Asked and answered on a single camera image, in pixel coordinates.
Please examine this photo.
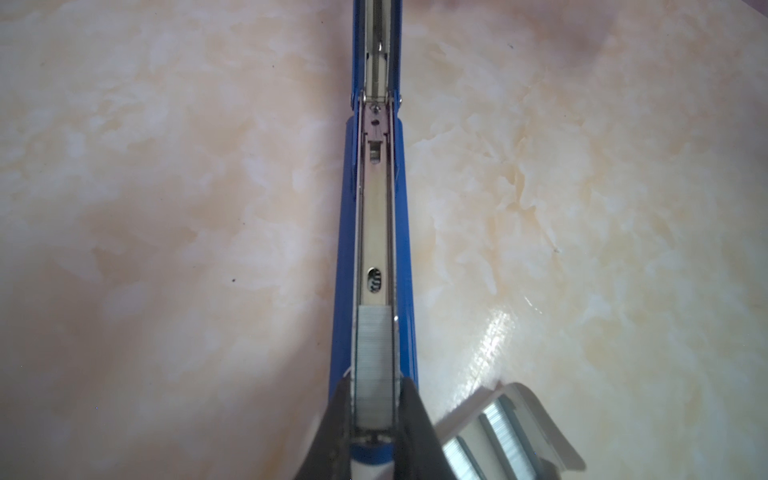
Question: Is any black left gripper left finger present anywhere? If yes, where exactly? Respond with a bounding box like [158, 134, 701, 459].
[294, 376, 352, 480]

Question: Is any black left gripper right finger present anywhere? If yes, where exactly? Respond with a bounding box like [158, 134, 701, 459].
[393, 377, 456, 480]

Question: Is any silver staple strip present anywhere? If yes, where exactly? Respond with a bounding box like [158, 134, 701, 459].
[354, 305, 395, 431]

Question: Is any blue stapler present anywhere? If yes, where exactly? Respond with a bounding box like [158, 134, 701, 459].
[329, 1, 418, 466]

